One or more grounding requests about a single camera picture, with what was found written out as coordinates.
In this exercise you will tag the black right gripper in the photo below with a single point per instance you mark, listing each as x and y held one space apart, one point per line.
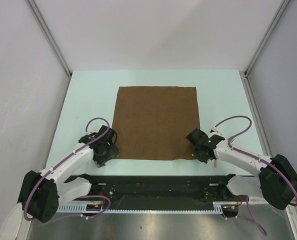
199 157

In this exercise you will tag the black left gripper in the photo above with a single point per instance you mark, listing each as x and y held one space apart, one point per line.
113 152

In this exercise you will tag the brown cloth napkin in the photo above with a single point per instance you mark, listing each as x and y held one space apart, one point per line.
152 122

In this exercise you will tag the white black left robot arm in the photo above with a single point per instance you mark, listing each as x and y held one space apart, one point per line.
43 192

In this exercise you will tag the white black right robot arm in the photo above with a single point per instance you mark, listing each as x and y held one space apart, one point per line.
277 177

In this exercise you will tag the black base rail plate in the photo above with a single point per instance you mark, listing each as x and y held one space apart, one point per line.
162 193

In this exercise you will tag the white slotted cable duct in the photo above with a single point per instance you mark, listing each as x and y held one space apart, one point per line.
94 208

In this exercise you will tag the left aluminium frame post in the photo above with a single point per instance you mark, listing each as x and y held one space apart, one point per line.
42 23

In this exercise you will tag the aluminium frame post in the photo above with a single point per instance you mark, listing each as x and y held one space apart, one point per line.
281 10
42 23

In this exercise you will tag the right aluminium frame post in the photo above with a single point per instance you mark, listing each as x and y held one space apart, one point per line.
281 10

